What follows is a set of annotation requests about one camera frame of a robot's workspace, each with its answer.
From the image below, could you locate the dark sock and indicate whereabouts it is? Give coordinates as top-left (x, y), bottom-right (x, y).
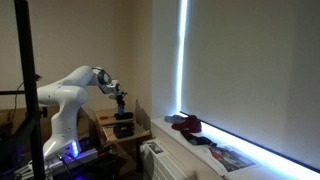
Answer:
top-left (179, 129), bottom-right (218, 148)

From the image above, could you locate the black camera stand pole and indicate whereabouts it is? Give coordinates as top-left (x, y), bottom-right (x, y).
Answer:
top-left (0, 0), bottom-right (48, 180)

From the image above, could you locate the open wooden drawer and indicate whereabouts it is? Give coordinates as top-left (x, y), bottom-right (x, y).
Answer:
top-left (101, 121), bottom-right (151, 145)

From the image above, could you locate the black object in drawer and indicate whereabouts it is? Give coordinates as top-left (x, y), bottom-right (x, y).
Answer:
top-left (112, 122), bottom-right (136, 139)

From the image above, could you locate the black round dish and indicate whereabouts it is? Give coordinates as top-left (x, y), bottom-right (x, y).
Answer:
top-left (113, 111), bottom-right (135, 121)

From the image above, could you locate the dark red cap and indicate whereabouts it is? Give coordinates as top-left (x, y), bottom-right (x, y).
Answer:
top-left (170, 114), bottom-right (203, 134)

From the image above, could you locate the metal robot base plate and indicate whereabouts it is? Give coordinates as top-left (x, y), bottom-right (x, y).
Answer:
top-left (14, 146), bottom-right (100, 179)

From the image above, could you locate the blue-grey folded cloth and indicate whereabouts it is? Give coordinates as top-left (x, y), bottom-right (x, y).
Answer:
top-left (163, 114), bottom-right (186, 124)

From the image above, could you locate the grey roller blind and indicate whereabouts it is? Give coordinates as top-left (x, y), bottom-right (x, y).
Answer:
top-left (180, 0), bottom-right (320, 175)

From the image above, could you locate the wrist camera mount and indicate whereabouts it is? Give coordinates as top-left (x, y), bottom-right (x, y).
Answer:
top-left (107, 90), bottom-right (128, 100)

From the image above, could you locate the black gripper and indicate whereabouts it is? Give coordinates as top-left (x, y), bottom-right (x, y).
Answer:
top-left (114, 91), bottom-right (129, 109)

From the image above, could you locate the thin black cable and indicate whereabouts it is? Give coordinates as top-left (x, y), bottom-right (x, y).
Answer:
top-left (7, 81), bottom-right (26, 128)

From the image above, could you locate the white radiator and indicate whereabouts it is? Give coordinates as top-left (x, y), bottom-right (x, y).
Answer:
top-left (139, 139), bottom-right (201, 180)

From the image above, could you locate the small booklet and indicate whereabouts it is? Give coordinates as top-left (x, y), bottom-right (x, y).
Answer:
top-left (144, 141), bottom-right (167, 157)

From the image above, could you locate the wooden nightstand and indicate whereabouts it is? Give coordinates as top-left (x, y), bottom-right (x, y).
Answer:
top-left (93, 107), bottom-right (151, 175)

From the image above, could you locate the colourful magazine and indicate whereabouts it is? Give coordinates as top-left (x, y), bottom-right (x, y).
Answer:
top-left (199, 144), bottom-right (260, 177)

